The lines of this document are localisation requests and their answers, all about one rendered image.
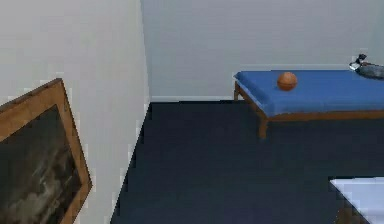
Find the small black and white figure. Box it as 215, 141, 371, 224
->
349, 53, 368, 71

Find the orange basketball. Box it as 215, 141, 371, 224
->
276, 71, 298, 92

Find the wooden framed dark painting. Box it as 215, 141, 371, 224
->
0, 77, 93, 224

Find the dark grey pillow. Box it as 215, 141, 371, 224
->
355, 63, 384, 80

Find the blue bed with wooden frame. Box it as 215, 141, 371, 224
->
233, 69, 384, 140

